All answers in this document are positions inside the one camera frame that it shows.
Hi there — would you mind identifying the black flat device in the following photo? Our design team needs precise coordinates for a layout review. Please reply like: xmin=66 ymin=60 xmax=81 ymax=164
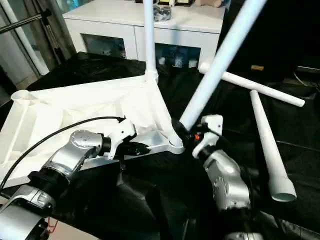
xmin=295 ymin=65 xmax=320 ymax=79

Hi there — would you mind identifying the grey bundle on cabinet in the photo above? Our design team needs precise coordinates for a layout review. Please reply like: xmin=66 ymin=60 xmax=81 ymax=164
xmin=153 ymin=5 xmax=173 ymax=23

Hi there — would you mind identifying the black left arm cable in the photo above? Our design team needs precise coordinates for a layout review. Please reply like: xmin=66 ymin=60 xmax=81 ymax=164
xmin=0 ymin=116 xmax=126 ymax=191

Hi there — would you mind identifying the white plastic table top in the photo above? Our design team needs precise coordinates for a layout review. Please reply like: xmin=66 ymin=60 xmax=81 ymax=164
xmin=0 ymin=75 xmax=187 ymax=189

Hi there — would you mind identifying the grey curtain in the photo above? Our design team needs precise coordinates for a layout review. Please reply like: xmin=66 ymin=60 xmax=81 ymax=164
xmin=22 ymin=0 xmax=77 ymax=63

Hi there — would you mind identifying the black tall cabinet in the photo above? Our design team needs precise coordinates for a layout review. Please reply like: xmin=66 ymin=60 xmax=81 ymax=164
xmin=220 ymin=0 xmax=320 ymax=76

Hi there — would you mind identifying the white cabinet with glass doors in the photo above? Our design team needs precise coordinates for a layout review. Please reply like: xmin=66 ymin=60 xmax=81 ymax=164
xmin=62 ymin=0 xmax=226 ymax=71

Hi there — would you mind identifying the white plastic table leg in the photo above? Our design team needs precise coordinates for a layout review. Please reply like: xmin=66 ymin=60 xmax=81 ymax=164
xmin=199 ymin=61 xmax=306 ymax=108
xmin=168 ymin=0 xmax=268 ymax=149
xmin=249 ymin=89 xmax=298 ymax=203
xmin=142 ymin=0 xmax=160 ymax=84

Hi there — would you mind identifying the black plastic mat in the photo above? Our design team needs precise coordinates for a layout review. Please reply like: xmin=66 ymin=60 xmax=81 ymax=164
xmin=0 ymin=50 xmax=320 ymax=240

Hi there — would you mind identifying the grey metal pole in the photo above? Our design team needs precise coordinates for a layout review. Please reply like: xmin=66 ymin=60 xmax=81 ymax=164
xmin=0 ymin=11 xmax=52 ymax=35

